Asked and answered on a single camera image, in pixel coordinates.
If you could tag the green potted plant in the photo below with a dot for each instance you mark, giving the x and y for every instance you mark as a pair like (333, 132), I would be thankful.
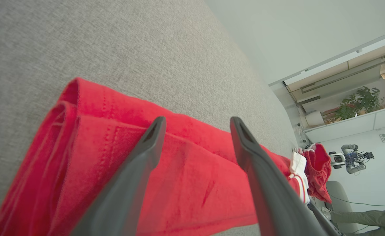
(359, 103)

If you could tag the grey upholstered chair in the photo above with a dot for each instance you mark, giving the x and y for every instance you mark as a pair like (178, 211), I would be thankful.
(338, 196)

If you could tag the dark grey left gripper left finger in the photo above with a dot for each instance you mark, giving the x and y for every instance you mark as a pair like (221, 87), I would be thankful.
(120, 203)

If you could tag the white cylindrical bin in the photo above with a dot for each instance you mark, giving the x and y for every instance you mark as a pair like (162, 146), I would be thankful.
(314, 118)

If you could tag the white grey background robot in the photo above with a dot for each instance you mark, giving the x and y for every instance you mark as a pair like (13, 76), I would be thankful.
(346, 159)

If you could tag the red jersey shirt white sleeves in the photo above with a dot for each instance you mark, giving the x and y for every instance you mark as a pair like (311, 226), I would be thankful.
(192, 170)

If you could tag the white low cabinet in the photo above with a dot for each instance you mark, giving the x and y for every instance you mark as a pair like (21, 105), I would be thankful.
(359, 126)

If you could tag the white wall socket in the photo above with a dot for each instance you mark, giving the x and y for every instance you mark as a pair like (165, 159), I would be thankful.
(383, 137)

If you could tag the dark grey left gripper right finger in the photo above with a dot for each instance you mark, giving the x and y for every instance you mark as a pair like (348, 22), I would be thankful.
(277, 203)

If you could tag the person in olive trousers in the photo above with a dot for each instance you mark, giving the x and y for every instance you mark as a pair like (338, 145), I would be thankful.
(363, 218)

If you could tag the grey fabric sofa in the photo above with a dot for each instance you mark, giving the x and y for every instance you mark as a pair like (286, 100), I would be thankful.
(113, 42)

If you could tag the red shorts white side stripe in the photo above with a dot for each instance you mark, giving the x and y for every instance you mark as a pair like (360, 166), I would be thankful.
(318, 170)

